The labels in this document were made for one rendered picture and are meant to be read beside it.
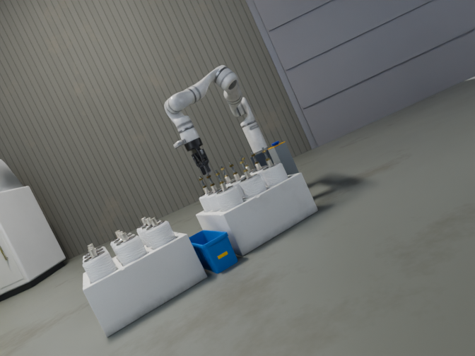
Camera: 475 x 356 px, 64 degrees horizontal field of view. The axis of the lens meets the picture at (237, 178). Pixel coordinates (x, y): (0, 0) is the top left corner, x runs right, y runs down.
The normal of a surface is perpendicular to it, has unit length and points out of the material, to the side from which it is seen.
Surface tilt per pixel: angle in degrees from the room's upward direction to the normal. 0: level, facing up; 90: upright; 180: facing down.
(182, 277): 90
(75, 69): 90
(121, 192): 90
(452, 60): 90
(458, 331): 0
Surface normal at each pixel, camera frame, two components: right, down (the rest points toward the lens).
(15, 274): -0.06, 0.11
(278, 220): 0.37, -0.09
